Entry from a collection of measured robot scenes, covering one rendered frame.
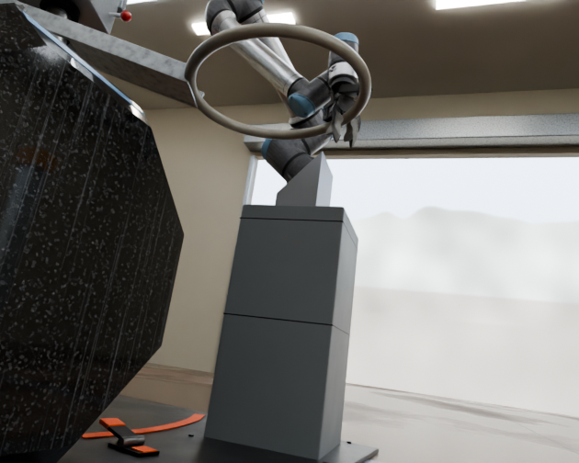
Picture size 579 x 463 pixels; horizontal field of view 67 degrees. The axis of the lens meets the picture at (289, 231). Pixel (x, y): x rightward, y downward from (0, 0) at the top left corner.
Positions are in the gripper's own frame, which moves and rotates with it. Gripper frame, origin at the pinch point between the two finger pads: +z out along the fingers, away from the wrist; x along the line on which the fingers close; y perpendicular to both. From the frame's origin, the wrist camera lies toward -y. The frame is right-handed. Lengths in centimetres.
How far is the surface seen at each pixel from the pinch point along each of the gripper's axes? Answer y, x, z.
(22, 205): -7, 73, 40
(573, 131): 143, -425, -216
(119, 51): 14, 62, -12
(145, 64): 11, 56, -8
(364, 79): -19.0, 8.5, -5.3
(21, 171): -9, 74, 34
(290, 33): -23.0, 31.6, -4.8
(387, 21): 209, -203, -309
